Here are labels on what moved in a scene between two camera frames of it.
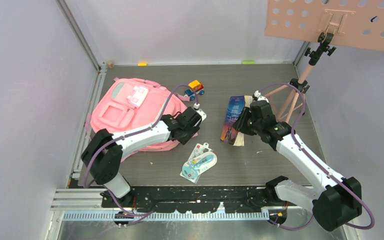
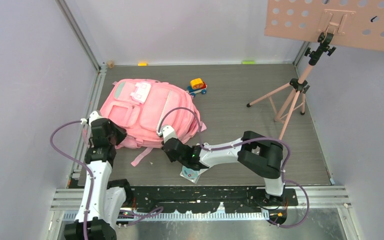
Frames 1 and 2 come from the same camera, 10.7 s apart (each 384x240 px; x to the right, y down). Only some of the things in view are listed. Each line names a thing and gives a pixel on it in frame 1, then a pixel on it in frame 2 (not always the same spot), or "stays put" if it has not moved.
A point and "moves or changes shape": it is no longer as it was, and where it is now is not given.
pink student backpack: (120, 106) moves or changes shape
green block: (248, 62) stays put
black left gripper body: (189, 132) to (117, 136)
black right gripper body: (247, 124) to (184, 161)
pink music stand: (374, 25) stays put
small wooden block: (110, 64) stays put
